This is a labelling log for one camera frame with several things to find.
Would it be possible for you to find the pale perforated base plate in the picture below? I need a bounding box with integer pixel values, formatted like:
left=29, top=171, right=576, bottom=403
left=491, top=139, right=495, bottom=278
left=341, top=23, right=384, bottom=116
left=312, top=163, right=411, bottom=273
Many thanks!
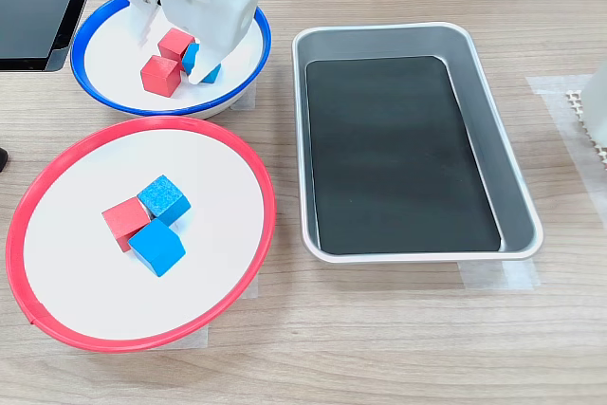
left=563, top=89, right=607, bottom=172

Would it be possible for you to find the red-rimmed white plate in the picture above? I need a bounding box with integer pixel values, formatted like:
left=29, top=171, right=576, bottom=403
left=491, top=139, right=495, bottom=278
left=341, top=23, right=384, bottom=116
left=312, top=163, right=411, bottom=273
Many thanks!
left=5, top=115, right=277, bottom=354

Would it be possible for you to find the steel tray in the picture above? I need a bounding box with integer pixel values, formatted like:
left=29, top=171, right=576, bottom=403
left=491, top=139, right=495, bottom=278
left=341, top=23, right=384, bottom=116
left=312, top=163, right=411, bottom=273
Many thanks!
left=291, top=21, right=545, bottom=265

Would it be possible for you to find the red wooden cube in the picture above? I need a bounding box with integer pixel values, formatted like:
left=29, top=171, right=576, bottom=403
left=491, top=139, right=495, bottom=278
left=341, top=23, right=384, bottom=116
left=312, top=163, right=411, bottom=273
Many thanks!
left=156, top=28, right=196, bottom=63
left=101, top=196, right=152, bottom=253
left=139, top=54, right=183, bottom=100

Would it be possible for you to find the blue-rimmed white plate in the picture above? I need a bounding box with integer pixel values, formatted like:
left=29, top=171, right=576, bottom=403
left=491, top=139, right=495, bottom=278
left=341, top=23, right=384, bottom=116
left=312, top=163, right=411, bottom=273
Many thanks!
left=69, top=0, right=273, bottom=120

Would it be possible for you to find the blue wooden cube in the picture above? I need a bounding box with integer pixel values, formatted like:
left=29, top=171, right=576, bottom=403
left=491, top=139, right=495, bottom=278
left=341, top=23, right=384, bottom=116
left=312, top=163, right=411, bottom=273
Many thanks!
left=180, top=42, right=223, bottom=86
left=127, top=217, right=187, bottom=278
left=137, top=174, right=193, bottom=228

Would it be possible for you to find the black flat electronic device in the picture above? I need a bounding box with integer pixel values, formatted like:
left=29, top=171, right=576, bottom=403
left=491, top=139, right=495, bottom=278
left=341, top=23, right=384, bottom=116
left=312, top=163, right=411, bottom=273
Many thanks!
left=0, top=0, right=106, bottom=73

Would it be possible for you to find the black tray mat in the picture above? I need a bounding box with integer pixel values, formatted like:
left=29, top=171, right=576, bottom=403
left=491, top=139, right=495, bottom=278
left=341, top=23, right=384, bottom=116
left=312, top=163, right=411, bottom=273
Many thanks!
left=305, top=55, right=503, bottom=256

